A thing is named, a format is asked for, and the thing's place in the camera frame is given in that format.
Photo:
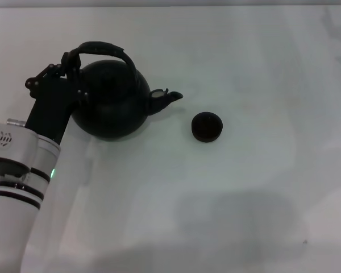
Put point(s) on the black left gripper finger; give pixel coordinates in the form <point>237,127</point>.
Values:
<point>42,78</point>
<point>74,74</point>

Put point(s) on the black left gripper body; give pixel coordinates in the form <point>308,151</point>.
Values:
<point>51,113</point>

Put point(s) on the small black teacup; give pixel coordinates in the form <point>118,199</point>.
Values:
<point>207,129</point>

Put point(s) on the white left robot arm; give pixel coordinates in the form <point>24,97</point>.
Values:
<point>14,213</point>

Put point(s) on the silver vented left wrist camera box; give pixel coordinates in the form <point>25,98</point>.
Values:
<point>11,148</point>

